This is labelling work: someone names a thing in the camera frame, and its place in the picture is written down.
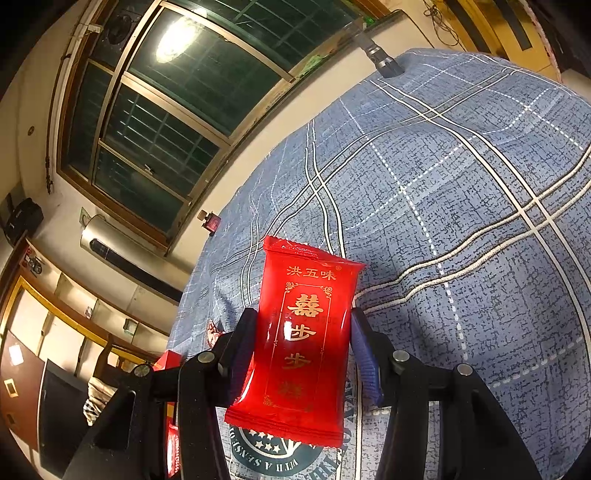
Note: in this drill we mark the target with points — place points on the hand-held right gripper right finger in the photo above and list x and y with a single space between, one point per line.
367 360

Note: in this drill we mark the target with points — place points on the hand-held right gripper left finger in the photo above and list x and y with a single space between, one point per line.
242 360

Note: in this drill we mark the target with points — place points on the glossy red snack packet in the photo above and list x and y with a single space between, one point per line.
300 323

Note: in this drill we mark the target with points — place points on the red gift box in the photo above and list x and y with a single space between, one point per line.
168 362

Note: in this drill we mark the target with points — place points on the dark wooden chair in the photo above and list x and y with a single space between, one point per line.
104 364

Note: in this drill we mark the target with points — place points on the blue plaid bed sheet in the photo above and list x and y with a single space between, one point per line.
461 230

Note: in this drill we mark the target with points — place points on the white standing air conditioner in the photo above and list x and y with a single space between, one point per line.
120 254

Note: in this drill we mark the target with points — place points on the black television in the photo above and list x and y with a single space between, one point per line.
60 415

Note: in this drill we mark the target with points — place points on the wooden framed window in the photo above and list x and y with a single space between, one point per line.
184 69

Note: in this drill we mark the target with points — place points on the grey flashlight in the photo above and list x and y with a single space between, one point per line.
383 57

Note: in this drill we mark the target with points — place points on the green rag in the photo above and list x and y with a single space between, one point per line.
315 61

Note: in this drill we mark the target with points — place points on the window exhaust fan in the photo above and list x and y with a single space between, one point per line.
119 25

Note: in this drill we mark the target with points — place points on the yellow trimmed wall cabinet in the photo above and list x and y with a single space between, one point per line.
60 295

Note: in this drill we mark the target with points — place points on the black wall speaker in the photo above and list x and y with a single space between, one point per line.
23 219

